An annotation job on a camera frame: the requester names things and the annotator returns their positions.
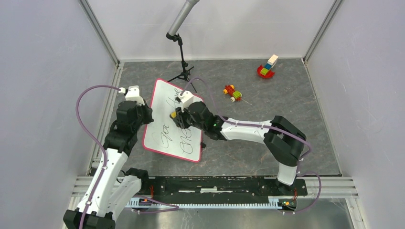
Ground yellow bone shaped eraser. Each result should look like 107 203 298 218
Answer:
170 111 177 119

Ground pink framed whiteboard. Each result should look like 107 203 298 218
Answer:
143 79 203 163

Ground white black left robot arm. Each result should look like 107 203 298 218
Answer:
63 101 153 229

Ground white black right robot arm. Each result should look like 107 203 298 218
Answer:
170 102 307 195

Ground black tripod microphone stand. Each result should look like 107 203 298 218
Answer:
166 33 194 83

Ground red toy brick car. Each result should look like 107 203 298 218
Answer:
223 84 242 102

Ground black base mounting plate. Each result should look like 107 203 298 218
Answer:
138 176 308 204

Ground red toy brick boat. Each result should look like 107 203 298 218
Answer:
257 54 278 79

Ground grey microphone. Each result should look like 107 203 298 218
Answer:
166 0 199 40

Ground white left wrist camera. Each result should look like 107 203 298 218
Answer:
118 85 145 105

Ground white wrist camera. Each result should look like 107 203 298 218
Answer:
118 85 145 105
177 91 203 112

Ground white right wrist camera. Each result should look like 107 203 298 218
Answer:
177 91 203 112

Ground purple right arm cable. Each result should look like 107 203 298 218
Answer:
181 77 323 216

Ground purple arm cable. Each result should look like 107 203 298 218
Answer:
75 85 124 229
181 77 323 216

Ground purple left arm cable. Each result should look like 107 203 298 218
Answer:
75 85 124 229

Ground white slotted cable duct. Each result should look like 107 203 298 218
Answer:
125 197 297 211

